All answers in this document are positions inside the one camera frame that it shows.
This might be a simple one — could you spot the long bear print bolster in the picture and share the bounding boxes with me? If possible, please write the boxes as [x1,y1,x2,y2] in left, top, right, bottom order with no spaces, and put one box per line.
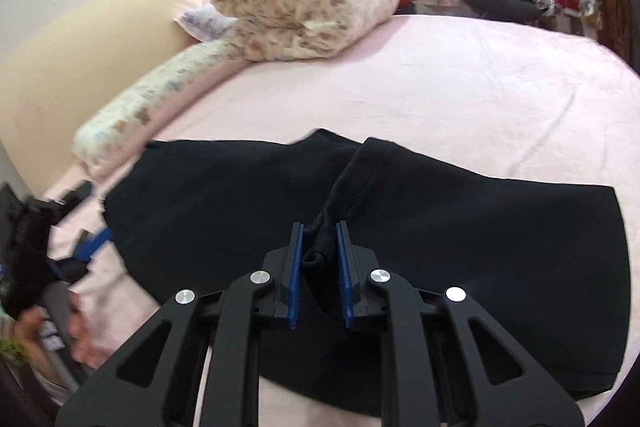
[74,39,251,168]

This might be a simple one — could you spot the beige headboard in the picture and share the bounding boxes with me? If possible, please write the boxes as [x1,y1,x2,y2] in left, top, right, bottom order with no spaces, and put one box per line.
[0,0,236,188]

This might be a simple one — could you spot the black pants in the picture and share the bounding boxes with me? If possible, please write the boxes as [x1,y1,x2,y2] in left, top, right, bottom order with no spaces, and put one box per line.
[102,128,632,418]

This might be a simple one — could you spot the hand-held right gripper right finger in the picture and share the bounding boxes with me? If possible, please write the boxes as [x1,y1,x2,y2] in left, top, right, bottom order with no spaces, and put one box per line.
[334,221,585,427]

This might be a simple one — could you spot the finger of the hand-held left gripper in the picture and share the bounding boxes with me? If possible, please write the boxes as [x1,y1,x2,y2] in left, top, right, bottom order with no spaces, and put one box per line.
[51,180,96,208]
[66,227,115,264]

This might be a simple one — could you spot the wooden chair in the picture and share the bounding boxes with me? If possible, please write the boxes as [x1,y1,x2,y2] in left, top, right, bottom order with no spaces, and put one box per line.
[597,0,634,58]

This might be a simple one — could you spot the folded bear print quilt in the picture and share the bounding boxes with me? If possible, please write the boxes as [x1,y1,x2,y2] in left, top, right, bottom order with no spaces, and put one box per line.
[207,0,399,63]

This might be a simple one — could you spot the person's left hand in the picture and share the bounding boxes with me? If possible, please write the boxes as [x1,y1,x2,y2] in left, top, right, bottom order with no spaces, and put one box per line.
[16,294,109,371]

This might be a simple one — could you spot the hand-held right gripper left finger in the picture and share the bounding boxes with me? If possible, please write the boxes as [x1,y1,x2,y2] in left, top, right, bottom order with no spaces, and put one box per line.
[55,222,305,427]

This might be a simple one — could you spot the pink fleece blanket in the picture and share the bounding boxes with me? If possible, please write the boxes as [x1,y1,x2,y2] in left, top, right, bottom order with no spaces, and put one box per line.
[42,14,640,427]

